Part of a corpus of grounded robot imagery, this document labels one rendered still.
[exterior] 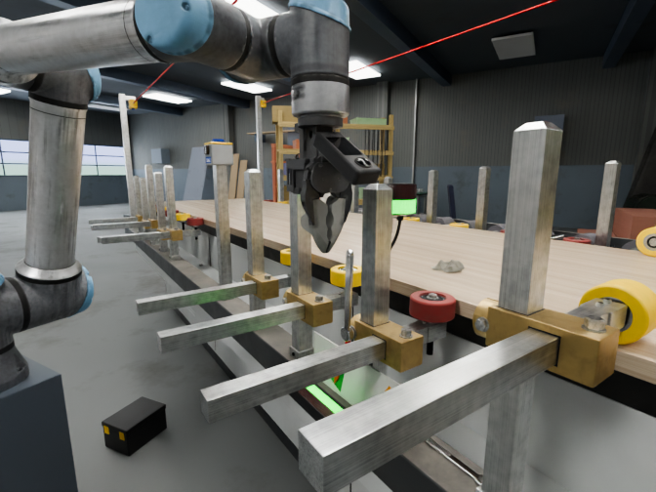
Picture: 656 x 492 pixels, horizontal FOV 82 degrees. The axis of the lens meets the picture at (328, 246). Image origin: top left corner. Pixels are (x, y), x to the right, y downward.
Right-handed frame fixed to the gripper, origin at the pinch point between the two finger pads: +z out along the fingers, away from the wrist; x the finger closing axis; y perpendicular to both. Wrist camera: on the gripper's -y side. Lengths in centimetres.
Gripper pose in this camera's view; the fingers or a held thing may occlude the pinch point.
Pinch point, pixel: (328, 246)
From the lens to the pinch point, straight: 61.3
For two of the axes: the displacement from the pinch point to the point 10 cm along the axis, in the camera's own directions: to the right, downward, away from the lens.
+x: -8.2, 1.1, -5.6
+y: -5.7, -1.5, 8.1
